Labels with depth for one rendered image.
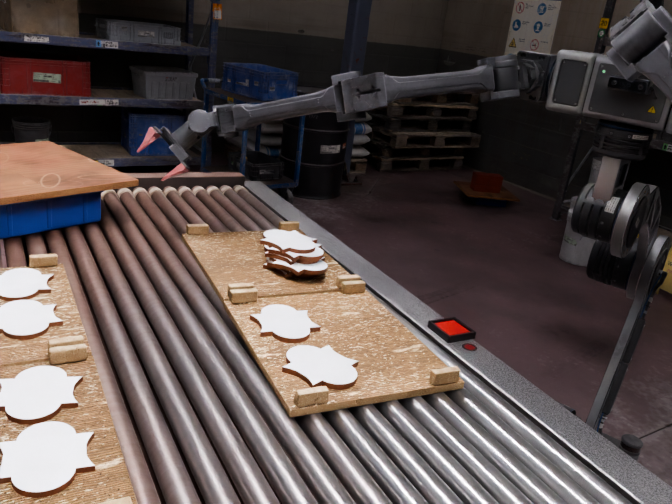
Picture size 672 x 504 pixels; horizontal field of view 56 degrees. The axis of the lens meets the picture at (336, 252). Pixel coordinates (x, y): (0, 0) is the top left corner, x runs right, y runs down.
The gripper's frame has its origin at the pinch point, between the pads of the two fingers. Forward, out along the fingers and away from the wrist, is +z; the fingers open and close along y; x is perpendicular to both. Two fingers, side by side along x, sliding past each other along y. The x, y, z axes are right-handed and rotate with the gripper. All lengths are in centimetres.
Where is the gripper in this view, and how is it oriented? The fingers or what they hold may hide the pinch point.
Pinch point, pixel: (151, 164)
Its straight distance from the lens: 177.1
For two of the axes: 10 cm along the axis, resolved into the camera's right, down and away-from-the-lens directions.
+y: 6.3, 7.7, 0.9
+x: -0.7, -0.7, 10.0
